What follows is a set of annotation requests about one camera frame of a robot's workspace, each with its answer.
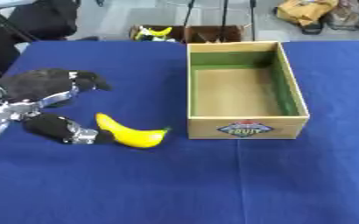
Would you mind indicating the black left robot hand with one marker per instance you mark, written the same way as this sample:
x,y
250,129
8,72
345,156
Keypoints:
x,y
39,83

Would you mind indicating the brown cardboard box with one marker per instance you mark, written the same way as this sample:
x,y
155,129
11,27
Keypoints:
x,y
208,33

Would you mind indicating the tan cardboard box green inside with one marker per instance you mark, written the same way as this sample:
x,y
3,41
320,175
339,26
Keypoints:
x,y
244,90

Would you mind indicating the black chair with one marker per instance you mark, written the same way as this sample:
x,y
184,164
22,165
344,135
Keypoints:
x,y
29,20

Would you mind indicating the yellow toy banana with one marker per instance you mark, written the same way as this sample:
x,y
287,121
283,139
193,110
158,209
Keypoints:
x,y
131,135
157,31

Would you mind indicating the black tripod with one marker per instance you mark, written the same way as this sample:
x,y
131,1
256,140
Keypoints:
x,y
223,19

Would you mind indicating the tan bag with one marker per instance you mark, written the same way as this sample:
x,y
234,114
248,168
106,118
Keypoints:
x,y
305,11

